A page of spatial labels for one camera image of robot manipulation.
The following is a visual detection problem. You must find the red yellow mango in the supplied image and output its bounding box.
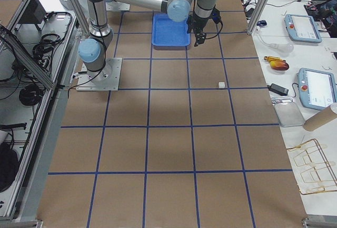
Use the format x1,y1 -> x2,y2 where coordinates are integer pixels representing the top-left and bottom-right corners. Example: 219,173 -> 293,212
270,61 -> 289,71

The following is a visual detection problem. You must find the teach pendant far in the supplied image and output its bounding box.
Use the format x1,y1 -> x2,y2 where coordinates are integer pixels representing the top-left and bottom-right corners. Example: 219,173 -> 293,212
284,14 -> 322,44

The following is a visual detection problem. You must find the teach pendant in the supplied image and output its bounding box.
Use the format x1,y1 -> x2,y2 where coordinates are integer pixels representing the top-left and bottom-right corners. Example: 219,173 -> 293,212
284,14 -> 322,44
298,68 -> 336,110

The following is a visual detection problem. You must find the blue plastic tray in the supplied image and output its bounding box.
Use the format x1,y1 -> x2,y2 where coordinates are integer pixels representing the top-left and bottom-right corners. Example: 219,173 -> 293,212
152,14 -> 191,50

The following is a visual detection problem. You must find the yellow screwdriver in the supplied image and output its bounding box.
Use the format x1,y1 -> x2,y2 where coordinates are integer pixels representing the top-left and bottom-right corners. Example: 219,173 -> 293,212
264,56 -> 285,62

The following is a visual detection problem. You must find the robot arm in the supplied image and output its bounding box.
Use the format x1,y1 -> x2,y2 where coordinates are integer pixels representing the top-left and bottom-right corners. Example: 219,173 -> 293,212
78,0 -> 221,82

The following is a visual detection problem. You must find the aluminium frame post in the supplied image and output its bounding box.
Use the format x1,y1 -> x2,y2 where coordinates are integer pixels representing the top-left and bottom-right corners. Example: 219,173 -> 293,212
247,0 -> 268,35

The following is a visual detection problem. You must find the teach pendant near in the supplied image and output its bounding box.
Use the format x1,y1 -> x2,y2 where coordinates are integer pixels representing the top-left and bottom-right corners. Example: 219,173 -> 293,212
298,68 -> 336,110

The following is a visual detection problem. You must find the cardboard tube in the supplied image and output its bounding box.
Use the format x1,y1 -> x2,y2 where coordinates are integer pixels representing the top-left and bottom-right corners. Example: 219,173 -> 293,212
303,103 -> 336,131

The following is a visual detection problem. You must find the black power adapter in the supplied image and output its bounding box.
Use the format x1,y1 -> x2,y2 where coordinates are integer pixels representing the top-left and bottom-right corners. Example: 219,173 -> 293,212
267,83 -> 289,96

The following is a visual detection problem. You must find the clear plastic container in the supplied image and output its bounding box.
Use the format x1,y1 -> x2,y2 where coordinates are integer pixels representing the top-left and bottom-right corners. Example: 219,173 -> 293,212
274,102 -> 305,127

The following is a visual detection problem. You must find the clear light bulb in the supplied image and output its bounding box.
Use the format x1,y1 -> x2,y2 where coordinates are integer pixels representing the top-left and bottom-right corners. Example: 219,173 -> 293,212
255,26 -> 294,54

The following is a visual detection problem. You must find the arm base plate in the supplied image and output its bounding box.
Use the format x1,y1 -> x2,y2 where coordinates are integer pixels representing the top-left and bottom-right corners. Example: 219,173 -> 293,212
76,58 -> 123,92

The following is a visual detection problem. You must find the gold wire rack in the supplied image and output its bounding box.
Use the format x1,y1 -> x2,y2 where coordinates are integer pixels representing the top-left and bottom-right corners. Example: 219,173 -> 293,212
286,138 -> 336,195

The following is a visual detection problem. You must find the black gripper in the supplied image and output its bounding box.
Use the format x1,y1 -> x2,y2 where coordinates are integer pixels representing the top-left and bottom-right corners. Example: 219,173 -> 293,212
186,6 -> 220,47

